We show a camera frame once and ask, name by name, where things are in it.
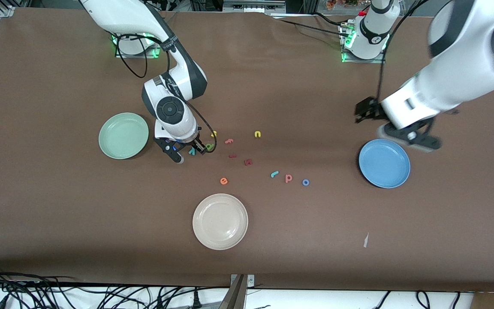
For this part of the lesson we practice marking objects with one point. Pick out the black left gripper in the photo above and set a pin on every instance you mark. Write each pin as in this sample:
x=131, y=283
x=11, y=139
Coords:
x=372, y=109

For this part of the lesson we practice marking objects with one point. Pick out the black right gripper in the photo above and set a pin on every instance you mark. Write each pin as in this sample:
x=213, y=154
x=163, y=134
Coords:
x=194, y=144

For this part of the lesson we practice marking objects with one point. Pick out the pink foam letter p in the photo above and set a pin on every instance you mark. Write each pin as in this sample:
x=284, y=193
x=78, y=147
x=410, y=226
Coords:
x=286, y=179

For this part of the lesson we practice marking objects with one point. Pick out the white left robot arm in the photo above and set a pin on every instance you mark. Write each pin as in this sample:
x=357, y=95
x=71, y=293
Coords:
x=457, y=64

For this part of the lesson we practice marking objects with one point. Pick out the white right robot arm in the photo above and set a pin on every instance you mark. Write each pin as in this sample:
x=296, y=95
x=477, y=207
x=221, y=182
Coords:
x=127, y=17

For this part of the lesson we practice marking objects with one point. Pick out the blue plate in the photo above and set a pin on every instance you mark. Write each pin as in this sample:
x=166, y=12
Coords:
x=384, y=165

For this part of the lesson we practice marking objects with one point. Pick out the beige plate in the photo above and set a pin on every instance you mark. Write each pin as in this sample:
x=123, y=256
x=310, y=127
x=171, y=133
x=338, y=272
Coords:
x=220, y=222

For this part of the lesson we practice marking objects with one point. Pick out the green plate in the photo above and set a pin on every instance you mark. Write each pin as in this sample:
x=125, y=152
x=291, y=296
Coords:
x=120, y=137

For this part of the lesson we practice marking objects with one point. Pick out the white paper scrap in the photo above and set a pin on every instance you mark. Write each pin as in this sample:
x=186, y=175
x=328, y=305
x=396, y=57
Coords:
x=365, y=241

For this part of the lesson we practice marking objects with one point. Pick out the brown table cover mat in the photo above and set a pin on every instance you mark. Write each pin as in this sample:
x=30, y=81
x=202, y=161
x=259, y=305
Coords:
x=79, y=214

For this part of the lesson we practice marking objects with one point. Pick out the black power plug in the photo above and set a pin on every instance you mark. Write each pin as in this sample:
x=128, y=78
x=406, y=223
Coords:
x=195, y=301

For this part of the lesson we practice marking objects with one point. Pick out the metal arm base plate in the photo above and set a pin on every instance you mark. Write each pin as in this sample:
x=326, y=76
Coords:
x=120, y=55
x=360, y=61

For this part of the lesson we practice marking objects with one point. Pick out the silver metal bracket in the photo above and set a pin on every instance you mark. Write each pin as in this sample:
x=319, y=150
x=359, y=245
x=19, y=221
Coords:
x=251, y=281

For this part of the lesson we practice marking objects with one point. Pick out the metal background rail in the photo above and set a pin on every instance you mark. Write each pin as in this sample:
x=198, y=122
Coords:
x=253, y=6

